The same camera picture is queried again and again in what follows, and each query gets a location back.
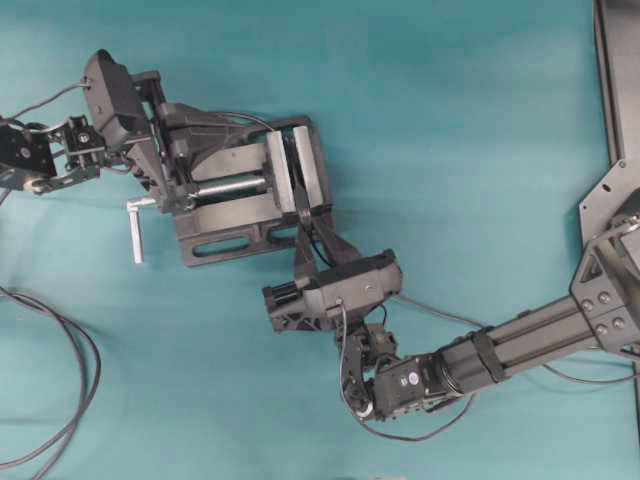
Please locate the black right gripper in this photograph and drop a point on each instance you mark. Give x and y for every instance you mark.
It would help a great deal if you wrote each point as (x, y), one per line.
(354, 287)

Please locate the black metal base frame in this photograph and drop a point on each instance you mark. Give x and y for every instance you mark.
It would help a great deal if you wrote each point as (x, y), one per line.
(616, 39)

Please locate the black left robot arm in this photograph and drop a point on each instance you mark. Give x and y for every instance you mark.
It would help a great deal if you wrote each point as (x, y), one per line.
(41, 159)

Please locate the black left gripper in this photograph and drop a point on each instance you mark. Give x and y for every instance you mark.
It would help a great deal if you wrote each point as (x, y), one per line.
(115, 100)

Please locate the black bench vise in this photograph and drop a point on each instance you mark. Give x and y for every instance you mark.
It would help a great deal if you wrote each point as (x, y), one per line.
(249, 197)

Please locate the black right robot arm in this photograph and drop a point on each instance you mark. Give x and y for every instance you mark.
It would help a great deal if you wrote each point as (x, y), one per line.
(601, 311)

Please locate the silver vise crank handle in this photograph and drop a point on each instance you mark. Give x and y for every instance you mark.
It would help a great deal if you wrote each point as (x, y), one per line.
(133, 207)

